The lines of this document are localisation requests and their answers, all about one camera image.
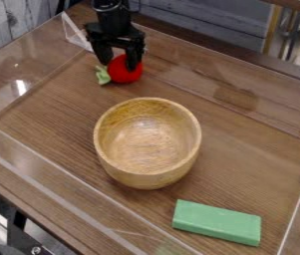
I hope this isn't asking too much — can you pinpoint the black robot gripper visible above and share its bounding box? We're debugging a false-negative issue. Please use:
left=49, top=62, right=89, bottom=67
left=85, top=22, right=147, bottom=72

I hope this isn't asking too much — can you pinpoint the red plush fruit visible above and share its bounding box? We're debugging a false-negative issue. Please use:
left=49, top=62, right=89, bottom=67
left=96, top=54, right=144, bottom=86

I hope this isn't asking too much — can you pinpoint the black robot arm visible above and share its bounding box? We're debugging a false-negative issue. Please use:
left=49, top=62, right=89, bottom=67
left=85, top=0, right=147, bottom=72

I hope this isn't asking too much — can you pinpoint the wooden bowl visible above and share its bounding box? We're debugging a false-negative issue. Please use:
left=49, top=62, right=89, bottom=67
left=95, top=97, right=203, bottom=190

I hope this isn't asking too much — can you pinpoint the wooden chair in background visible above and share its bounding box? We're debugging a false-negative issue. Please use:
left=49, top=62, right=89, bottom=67
left=262, top=0, right=300, bottom=62

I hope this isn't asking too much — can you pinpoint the green rectangular block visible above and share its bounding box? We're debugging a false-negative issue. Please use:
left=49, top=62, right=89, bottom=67
left=172, top=199, right=262, bottom=247

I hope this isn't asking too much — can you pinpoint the black table leg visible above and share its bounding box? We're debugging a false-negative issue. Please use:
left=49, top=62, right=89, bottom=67
left=8, top=210, right=54, bottom=255

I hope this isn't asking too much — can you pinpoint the clear acrylic corner bracket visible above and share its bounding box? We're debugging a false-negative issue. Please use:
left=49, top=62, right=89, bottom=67
left=61, top=12, right=93, bottom=52

